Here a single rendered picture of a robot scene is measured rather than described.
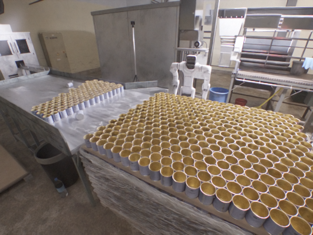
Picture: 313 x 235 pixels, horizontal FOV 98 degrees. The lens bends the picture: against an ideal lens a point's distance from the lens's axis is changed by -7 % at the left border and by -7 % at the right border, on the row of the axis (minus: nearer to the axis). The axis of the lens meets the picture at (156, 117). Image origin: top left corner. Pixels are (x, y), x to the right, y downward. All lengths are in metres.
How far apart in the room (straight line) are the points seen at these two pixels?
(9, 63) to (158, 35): 4.47
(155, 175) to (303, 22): 3.32
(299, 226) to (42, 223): 2.23
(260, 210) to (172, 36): 3.16
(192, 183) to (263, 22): 3.14
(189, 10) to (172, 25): 0.53
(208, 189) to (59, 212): 1.87
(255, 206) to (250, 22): 3.14
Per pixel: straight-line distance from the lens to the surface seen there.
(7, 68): 6.12
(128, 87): 2.24
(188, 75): 2.07
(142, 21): 3.82
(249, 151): 1.06
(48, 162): 2.10
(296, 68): 4.48
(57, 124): 1.63
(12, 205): 2.71
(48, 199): 2.49
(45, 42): 7.66
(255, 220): 0.78
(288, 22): 3.54
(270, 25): 3.51
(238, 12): 3.55
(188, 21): 3.06
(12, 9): 7.85
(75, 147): 1.23
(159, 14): 3.61
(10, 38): 6.16
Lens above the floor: 1.79
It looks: 30 degrees down
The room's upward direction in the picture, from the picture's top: straight up
